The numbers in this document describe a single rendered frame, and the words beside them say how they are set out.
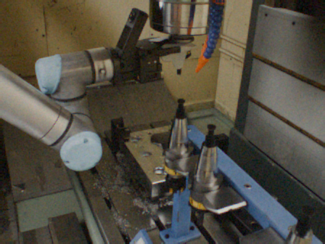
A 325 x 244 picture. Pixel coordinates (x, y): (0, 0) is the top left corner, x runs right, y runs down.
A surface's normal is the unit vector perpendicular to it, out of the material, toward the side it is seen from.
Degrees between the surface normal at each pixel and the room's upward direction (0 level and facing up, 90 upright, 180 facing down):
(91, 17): 90
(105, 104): 24
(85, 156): 90
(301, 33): 90
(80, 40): 90
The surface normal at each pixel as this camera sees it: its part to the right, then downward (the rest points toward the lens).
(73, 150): 0.35, 0.45
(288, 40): -0.90, 0.15
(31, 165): 0.22, -0.64
